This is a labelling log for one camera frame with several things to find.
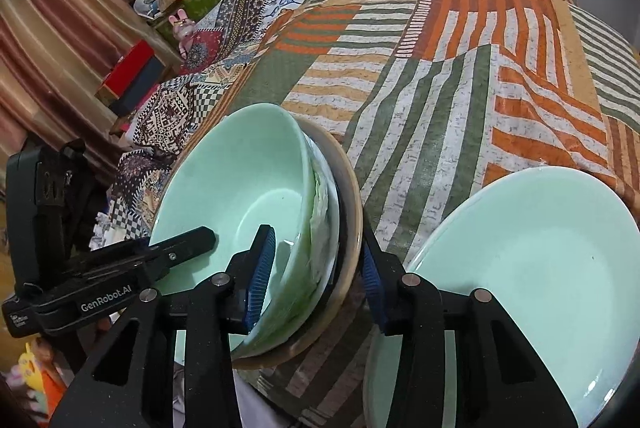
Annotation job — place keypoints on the orange striped blanket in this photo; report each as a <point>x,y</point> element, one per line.
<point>450,58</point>

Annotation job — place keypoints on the pink bowl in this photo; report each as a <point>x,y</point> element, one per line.
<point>351,218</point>

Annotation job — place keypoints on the green plate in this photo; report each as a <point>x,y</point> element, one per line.
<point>525,283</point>

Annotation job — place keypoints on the white spotted bowl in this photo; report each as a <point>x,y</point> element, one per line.
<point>333,233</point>

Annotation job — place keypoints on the green cardboard box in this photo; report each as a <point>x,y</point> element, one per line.
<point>200,3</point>

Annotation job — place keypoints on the red box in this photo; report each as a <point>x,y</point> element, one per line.
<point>130,68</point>

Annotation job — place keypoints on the pink bunny figure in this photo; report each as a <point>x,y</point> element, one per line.
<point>182,28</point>

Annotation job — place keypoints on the orange yellow toy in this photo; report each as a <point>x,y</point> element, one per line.
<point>37,373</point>

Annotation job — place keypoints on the dark blue box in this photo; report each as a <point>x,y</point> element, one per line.
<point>142,86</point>

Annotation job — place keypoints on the green bowl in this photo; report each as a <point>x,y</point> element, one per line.
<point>240,188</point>

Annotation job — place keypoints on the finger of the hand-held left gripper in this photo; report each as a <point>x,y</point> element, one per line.
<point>185,245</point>

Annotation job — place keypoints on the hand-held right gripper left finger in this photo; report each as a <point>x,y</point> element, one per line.
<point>260,278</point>

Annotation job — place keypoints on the striped brown curtain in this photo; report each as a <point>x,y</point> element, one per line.
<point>60,33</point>

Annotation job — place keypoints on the patchwork printed blanket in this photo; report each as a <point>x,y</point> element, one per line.
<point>225,18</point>

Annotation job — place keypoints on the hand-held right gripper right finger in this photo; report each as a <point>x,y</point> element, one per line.
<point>374,288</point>

